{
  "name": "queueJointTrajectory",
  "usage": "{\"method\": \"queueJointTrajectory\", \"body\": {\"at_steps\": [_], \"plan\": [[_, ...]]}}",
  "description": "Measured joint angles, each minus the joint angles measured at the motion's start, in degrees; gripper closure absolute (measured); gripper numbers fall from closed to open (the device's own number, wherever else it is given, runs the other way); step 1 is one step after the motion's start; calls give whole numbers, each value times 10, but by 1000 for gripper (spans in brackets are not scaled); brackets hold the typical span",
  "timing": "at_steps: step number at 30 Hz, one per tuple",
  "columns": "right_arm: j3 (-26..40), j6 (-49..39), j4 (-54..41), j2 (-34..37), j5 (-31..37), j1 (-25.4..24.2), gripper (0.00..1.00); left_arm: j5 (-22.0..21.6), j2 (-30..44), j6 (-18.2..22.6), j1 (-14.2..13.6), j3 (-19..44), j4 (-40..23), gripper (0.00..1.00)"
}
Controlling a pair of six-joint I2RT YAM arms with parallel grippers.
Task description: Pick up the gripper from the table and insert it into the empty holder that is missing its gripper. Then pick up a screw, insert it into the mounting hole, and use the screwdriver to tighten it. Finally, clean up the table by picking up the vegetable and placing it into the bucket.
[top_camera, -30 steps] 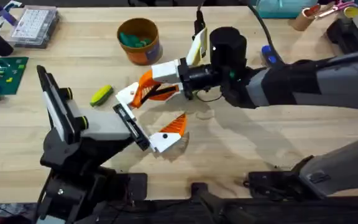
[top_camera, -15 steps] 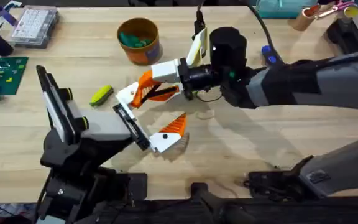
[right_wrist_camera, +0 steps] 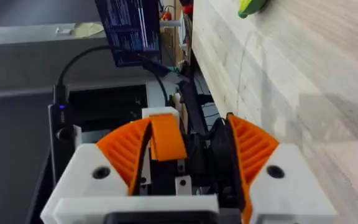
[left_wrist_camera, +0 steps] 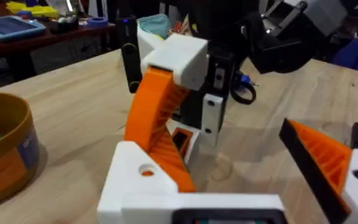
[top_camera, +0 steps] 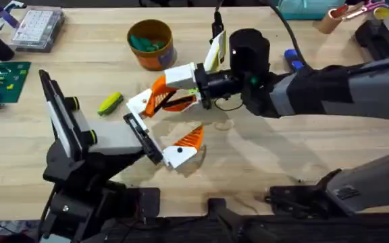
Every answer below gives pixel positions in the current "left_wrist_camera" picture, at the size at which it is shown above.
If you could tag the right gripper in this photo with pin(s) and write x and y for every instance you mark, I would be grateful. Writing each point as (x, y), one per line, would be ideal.
(222, 37)

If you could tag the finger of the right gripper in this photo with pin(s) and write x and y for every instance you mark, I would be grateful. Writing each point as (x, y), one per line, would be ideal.
(154, 102)

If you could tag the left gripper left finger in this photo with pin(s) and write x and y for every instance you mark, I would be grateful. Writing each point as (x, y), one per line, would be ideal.
(126, 174)

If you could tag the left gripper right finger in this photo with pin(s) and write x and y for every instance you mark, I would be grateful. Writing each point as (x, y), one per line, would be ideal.
(328, 161)

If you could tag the black upright wrist plate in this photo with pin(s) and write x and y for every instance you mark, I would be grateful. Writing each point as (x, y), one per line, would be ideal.
(131, 59)

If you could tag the teal cloth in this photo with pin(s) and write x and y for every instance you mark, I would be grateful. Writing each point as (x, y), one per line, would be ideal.
(155, 25)

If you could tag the blue tape roll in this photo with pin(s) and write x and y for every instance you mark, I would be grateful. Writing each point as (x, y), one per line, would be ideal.
(97, 21)

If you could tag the brown round toy tub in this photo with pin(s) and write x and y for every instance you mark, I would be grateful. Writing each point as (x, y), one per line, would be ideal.
(5, 149)

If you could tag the dark wooden side table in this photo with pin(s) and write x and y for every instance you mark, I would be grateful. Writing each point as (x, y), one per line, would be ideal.
(42, 37)

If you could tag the yellow plastic board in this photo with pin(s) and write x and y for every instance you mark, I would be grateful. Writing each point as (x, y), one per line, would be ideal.
(37, 9)

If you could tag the blue flat tray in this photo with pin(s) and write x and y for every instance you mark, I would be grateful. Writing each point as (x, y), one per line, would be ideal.
(9, 27)

